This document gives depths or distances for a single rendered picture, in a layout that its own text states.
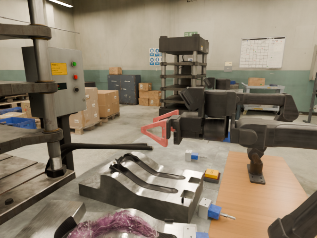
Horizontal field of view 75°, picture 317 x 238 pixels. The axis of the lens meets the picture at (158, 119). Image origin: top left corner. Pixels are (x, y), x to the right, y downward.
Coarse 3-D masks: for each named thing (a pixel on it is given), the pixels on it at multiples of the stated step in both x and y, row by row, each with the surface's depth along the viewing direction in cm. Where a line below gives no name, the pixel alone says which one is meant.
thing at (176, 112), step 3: (171, 111) 61; (174, 111) 59; (177, 111) 60; (165, 114) 60; (168, 114) 60; (171, 114) 60; (174, 114) 60; (177, 114) 60; (156, 117) 61; (159, 117) 61; (162, 117) 61; (165, 117) 60; (153, 120) 62; (156, 120) 61; (171, 129) 61; (174, 129) 61; (174, 132) 55; (174, 135) 56
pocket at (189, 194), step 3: (183, 192) 81; (186, 192) 81; (189, 192) 81; (192, 192) 80; (180, 195) 77; (183, 195) 81; (186, 195) 81; (189, 195) 81; (192, 195) 80; (189, 198) 80; (192, 198) 78
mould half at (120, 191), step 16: (128, 160) 96; (144, 160) 100; (96, 176) 97; (112, 176) 83; (144, 176) 90; (192, 176) 91; (80, 192) 92; (96, 192) 88; (112, 192) 84; (128, 192) 80; (144, 192) 80; (160, 192) 80; (128, 208) 82; (144, 208) 79; (160, 208) 76; (176, 208) 73; (192, 208) 78
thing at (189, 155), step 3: (186, 150) 129; (189, 150) 129; (186, 153) 126; (189, 153) 125; (192, 153) 127; (195, 153) 127; (198, 153) 128; (186, 156) 126; (189, 156) 126; (192, 156) 126; (195, 156) 125; (198, 156) 126; (201, 156) 126; (204, 156) 125; (186, 159) 127; (189, 159) 126; (195, 159) 125
